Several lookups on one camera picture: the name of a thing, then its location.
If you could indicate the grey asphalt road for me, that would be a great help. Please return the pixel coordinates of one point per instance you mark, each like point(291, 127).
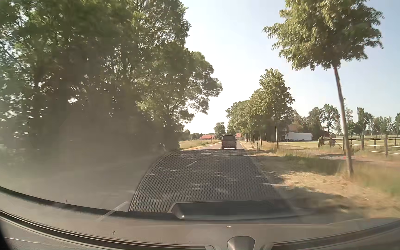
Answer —
point(207, 158)

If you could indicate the young roadside tree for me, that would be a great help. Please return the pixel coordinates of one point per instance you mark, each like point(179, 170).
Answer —
point(325, 31)

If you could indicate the dry grass verge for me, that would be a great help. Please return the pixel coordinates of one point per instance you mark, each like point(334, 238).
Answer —
point(311, 180)

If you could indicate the wooden rail fence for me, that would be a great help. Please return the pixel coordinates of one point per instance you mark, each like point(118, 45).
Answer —
point(385, 142)

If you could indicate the red roofed building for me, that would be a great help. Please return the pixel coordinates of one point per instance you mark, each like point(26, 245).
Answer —
point(207, 137)

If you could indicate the building behind trees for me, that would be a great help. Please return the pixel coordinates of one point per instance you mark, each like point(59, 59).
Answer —
point(292, 127)

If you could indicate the dark van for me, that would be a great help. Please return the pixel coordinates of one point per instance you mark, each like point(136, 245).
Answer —
point(229, 142)

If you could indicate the dry grass field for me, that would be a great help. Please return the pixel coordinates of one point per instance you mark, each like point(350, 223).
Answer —
point(196, 143)

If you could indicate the white lorry trailer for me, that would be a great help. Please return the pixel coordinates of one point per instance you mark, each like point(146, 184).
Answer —
point(299, 136)

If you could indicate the car's own bonnet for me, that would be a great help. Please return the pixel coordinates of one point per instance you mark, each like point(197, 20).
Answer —
point(200, 232)

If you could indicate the large dense trees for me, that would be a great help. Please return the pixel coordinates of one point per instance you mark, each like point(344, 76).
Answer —
point(82, 80)

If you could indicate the row of distant trees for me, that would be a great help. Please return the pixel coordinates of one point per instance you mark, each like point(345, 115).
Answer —
point(363, 121)

